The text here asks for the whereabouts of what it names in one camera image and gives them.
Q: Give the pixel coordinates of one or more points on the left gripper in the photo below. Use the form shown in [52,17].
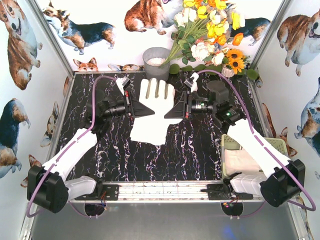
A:
[129,105]

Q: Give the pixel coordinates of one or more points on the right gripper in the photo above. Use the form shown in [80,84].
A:
[187,105]

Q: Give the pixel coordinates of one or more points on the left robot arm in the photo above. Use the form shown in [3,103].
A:
[48,186]

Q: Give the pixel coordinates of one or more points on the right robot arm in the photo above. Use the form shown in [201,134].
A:
[281,178]

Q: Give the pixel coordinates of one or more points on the green storage basket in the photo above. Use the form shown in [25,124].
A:
[228,143]

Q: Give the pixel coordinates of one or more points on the grey metal bucket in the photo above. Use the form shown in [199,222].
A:
[156,64]

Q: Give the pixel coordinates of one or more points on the small white flower pot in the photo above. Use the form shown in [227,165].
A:
[226,72]

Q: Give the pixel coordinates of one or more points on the artificial flower bouquet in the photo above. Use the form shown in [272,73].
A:
[210,31]

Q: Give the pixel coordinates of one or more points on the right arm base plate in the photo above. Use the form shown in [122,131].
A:
[223,192]

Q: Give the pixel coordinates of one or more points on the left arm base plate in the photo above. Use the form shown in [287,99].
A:
[108,192]

